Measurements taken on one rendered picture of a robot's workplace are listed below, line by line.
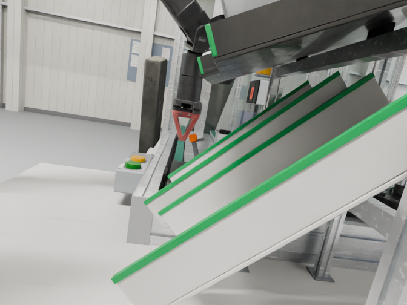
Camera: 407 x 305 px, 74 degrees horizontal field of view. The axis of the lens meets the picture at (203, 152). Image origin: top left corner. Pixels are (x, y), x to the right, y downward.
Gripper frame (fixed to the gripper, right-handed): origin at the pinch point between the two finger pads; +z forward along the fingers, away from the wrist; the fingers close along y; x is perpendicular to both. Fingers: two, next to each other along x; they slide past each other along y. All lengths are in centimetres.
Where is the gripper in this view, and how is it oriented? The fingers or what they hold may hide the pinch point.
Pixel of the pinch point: (182, 137)
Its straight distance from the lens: 66.8
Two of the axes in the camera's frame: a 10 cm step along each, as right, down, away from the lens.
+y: -0.5, -2.2, 9.7
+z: -1.6, 9.6, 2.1
